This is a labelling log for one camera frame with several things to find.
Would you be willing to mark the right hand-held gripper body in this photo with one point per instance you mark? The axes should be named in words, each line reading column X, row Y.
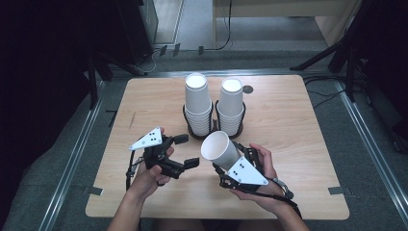
column 245, row 171

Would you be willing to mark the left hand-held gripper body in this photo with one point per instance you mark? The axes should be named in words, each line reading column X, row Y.
column 149, row 139

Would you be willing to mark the single white paper cup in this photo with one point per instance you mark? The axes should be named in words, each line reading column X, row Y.
column 221, row 150

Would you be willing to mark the black double cup holder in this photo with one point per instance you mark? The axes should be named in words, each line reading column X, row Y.
column 213, row 126

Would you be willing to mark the stack of white paper cups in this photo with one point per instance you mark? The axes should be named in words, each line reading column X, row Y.
column 231, row 102
column 197, row 99

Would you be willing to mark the person's right hand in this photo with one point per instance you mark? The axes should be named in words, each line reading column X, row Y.
column 267, row 166

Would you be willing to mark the person's left hand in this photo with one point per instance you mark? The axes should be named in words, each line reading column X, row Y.
column 147, row 183

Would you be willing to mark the dark round table grommet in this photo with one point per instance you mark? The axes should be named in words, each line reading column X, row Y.
column 248, row 89

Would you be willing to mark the grey tape strip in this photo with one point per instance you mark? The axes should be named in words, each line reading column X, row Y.
column 93, row 191
column 340, row 190

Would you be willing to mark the black metal stand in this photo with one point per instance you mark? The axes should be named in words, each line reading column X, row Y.
column 93, row 83

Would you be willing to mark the black computer case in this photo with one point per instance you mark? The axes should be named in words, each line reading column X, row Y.
column 134, row 29

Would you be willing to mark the dark curtain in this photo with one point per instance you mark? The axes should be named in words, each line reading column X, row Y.
column 38, row 80
column 391, row 64

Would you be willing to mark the black tripod stand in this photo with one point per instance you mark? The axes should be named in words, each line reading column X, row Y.
column 349, row 57

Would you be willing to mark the beige wooden desk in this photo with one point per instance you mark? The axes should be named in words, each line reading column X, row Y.
column 288, row 8

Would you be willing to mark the metal floor rail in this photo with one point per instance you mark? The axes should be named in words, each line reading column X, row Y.
column 369, row 141
column 75, row 154

